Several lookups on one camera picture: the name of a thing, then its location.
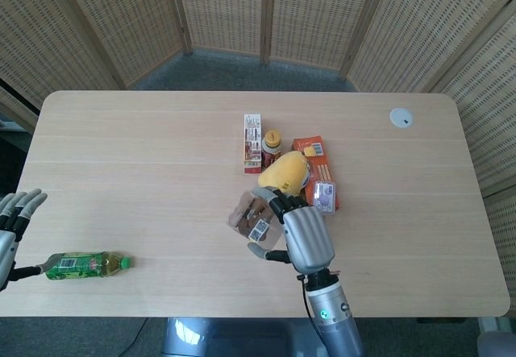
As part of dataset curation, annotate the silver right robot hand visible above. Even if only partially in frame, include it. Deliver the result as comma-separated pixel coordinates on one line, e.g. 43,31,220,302
246,185,337,274

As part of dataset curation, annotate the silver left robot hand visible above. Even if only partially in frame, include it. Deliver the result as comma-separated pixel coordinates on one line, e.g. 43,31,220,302
0,188,52,292

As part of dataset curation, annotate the white round cable grommet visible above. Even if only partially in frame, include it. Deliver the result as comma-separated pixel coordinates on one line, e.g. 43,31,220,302
389,107,415,129

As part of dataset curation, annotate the black floor cable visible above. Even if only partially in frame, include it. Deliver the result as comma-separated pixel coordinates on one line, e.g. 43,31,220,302
120,318,150,357

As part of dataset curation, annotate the small clear purple box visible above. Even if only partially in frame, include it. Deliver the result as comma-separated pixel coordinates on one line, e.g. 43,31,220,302
314,180,337,215

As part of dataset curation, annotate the green tea bottle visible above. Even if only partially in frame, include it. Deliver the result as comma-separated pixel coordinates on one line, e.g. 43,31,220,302
44,251,135,281

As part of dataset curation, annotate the brown jar gold lid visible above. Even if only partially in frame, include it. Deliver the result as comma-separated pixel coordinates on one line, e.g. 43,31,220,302
260,130,284,172

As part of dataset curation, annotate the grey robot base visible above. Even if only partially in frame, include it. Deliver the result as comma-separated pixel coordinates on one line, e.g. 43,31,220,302
160,317,335,357

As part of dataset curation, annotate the woven bamboo screen panel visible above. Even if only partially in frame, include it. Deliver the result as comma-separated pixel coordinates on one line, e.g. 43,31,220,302
342,0,516,92
0,0,124,132
265,0,390,76
433,18,516,305
56,0,193,88
173,0,271,64

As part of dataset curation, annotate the tall white red carton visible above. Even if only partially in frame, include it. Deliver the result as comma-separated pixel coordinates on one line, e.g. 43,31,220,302
243,114,266,176

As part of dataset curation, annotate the yellow plush toy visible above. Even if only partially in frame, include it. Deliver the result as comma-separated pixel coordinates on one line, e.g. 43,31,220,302
257,150,312,197

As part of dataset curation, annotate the orange flat box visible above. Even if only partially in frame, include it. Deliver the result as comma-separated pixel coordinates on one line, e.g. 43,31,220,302
291,135,342,214

